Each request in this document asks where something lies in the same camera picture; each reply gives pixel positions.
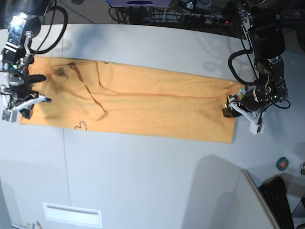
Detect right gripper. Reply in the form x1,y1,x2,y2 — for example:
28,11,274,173
4,73,52,119

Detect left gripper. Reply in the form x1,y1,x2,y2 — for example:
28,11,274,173
222,87,269,118

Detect yellow orange t-shirt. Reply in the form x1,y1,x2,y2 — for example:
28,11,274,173
19,57,241,143

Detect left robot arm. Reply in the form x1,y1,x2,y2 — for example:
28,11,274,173
223,0,305,118

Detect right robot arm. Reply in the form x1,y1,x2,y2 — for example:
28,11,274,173
0,0,68,123

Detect green tape roll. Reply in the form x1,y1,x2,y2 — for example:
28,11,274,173
276,157,289,171

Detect black keyboard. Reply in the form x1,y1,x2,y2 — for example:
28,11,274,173
258,176,295,229

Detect white partition board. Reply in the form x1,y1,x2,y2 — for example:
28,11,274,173
235,170,280,229

